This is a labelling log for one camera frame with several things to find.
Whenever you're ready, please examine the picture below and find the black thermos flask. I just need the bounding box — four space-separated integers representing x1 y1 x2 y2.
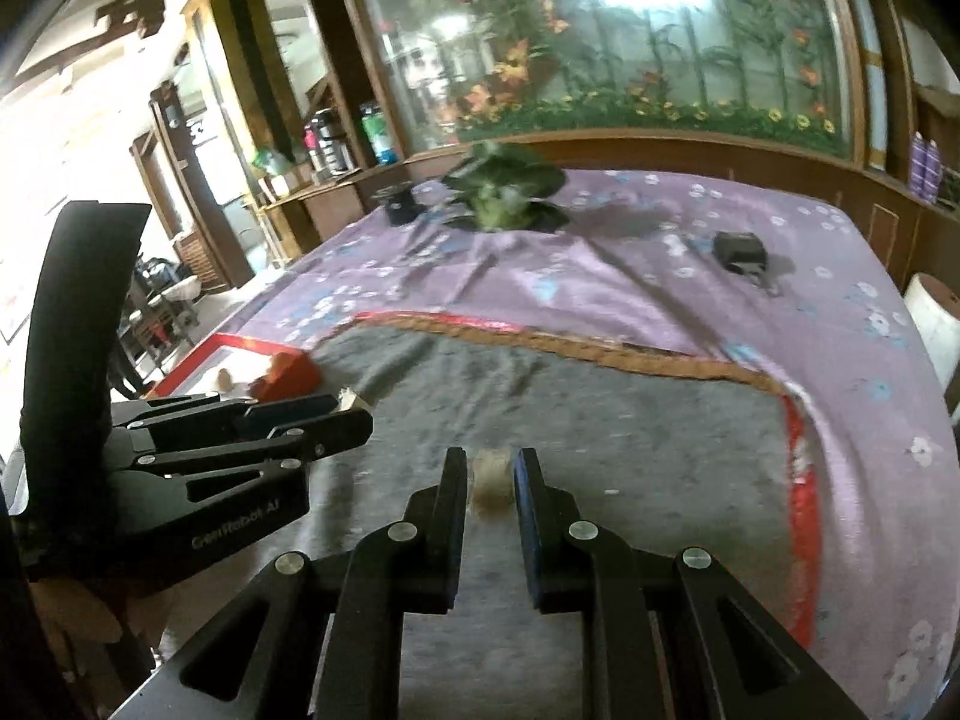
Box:
310 109 350 173

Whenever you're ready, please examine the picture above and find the white paper roll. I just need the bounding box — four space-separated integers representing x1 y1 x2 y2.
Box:
904 274 960 391

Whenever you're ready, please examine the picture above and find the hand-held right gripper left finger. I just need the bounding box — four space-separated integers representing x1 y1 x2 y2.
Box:
112 447 470 720

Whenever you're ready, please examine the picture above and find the silver key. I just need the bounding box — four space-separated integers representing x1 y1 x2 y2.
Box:
739 262 785 293

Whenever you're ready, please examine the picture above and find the purple floral blanket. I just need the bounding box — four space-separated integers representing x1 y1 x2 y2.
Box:
217 165 960 720

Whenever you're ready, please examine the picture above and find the small black cylindrical device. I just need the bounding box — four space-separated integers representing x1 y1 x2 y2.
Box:
373 181 417 224

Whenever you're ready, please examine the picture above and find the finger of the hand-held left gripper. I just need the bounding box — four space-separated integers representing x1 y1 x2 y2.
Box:
131 411 374 477
112 392 340 436

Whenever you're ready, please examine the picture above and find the wooden side cabinet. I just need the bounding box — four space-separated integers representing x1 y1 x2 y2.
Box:
259 165 376 267

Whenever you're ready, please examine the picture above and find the red cardboard box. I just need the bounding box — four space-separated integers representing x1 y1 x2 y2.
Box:
150 334 323 402

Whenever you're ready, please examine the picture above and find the dark wooden wall ornament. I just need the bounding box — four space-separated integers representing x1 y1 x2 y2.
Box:
15 0 166 83

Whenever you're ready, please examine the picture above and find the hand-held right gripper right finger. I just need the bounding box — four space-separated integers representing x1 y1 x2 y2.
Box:
512 447 871 720

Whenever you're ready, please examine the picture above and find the wooden headboard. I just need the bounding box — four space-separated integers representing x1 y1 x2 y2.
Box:
330 127 960 293

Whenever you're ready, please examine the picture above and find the beige round block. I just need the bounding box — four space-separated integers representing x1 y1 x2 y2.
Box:
469 450 518 515

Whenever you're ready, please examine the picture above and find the floral mural glass panel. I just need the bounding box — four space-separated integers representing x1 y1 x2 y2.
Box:
352 0 860 158

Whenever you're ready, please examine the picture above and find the narrow glass side panel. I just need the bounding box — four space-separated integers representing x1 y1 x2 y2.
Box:
844 0 893 173

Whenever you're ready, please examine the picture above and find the wooden door frame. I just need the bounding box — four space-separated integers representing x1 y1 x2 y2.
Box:
131 82 256 293

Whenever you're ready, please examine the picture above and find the grey mat with red border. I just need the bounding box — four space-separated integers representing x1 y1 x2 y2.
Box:
112 311 818 720

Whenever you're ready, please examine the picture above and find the person's left hand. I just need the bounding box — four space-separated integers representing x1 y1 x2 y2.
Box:
34 579 143 665

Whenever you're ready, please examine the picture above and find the leafy green vegetable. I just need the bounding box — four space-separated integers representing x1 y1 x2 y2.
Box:
441 141 571 233

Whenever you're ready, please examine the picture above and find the green plastic bottle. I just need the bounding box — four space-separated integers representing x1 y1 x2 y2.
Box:
358 101 398 166

